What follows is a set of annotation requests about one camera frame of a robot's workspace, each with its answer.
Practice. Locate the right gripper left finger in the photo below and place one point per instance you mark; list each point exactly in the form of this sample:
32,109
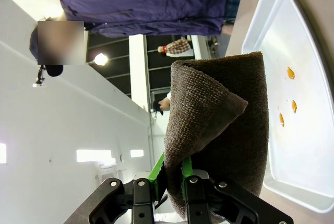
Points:
142,198

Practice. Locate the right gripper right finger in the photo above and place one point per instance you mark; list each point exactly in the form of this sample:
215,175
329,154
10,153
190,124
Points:
203,200

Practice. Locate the brown cloth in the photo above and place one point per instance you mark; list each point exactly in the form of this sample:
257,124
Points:
221,130

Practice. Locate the white ceiling air conditioner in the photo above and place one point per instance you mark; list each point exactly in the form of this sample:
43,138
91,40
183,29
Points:
109,171

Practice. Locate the rectangular ceiling light panel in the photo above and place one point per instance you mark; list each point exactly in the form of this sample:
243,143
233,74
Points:
94,155
137,153

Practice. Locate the person in black cap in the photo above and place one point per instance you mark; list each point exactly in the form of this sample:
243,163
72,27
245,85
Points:
160,104

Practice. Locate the silver metal tray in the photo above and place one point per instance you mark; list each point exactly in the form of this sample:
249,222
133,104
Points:
300,151

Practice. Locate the orange sauce stain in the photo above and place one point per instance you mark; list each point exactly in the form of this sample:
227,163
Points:
281,119
294,106
291,73

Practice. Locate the white building pillar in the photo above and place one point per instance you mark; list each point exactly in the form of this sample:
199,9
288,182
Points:
138,72

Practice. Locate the round ceiling lamp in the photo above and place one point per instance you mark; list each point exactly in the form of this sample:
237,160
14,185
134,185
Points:
100,59

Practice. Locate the person in plaid shirt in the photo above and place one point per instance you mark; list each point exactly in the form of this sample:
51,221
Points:
177,46

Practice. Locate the person in purple jacket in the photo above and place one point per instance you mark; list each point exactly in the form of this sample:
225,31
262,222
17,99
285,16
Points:
143,2

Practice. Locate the ceiling mounted camera bracket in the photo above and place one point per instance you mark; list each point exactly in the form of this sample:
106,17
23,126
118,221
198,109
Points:
39,77

